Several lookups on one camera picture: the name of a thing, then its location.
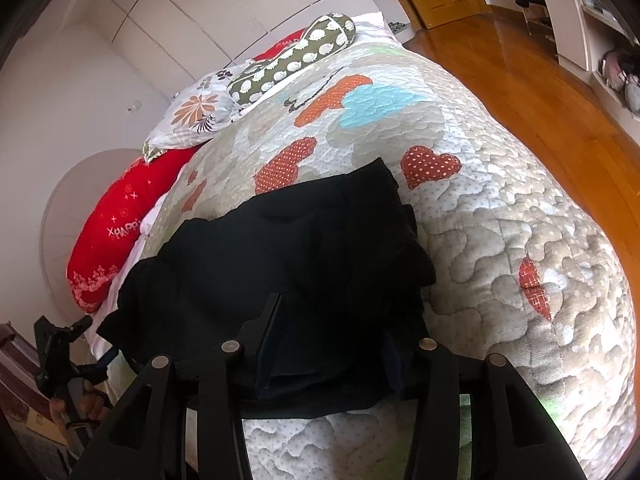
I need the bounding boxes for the heart patterned quilt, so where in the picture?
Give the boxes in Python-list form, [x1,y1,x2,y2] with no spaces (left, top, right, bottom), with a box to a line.
[90,40,639,480]

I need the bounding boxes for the person's left hand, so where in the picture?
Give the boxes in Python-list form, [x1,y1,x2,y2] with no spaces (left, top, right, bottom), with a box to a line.
[49,391,113,433]

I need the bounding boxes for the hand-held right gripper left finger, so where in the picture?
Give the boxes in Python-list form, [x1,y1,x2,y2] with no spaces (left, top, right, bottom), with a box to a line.
[75,292,282,480]

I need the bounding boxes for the grey pink bag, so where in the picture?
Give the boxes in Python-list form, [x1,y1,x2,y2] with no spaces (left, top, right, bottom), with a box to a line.
[599,47,640,113]

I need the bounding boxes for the green dotted bolster pillow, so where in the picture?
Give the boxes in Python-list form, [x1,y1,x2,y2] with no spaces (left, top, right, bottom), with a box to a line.
[227,13,357,112]

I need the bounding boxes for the red pillow with white print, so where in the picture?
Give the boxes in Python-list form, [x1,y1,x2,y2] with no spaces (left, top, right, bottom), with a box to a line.
[66,145,202,314]

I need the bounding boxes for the white shelf unit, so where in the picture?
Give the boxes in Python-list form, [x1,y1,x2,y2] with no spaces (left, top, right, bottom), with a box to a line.
[465,0,640,123]

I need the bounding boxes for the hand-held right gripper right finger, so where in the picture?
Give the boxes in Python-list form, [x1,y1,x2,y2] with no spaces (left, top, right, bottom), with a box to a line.
[380,332,568,480]

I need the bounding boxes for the black pants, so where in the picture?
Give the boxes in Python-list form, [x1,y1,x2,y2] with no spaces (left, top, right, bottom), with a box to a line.
[96,157,437,422]

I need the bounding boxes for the white floral pillow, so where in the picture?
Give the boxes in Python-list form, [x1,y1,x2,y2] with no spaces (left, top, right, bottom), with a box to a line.
[142,59,252,163]

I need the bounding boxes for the white wardrobe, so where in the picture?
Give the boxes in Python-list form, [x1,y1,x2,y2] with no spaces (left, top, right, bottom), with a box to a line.
[60,0,381,81]

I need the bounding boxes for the white round headboard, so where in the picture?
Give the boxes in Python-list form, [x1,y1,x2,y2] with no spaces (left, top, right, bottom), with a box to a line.
[40,148,147,307]

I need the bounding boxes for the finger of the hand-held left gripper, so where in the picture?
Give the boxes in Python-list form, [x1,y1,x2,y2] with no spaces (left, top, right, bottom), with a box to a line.
[36,349,120,397]
[33,314,94,361]

